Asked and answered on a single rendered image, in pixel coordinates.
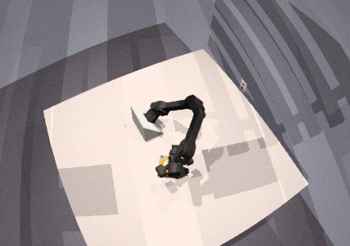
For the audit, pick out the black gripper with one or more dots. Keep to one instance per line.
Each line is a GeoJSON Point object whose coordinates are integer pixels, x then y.
{"type": "Point", "coordinates": [161, 170]}

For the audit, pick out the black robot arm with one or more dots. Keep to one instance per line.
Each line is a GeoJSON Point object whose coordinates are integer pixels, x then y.
{"type": "Point", "coordinates": [188, 146]}

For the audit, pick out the orange round plate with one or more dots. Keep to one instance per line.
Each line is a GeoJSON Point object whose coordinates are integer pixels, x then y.
{"type": "Point", "coordinates": [164, 161]}

